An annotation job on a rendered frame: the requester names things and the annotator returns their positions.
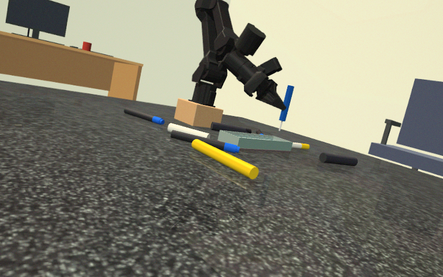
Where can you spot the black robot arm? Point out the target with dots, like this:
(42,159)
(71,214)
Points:
(224,50)

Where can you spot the cream cylinder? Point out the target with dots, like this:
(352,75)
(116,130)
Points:
(172,126)

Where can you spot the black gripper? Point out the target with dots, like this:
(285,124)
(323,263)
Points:
(258,81)

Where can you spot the white cylinder with yellow cap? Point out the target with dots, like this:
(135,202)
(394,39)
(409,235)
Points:
(300,146)

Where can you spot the small keyboard with keys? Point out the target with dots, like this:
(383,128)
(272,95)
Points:
(255,142)

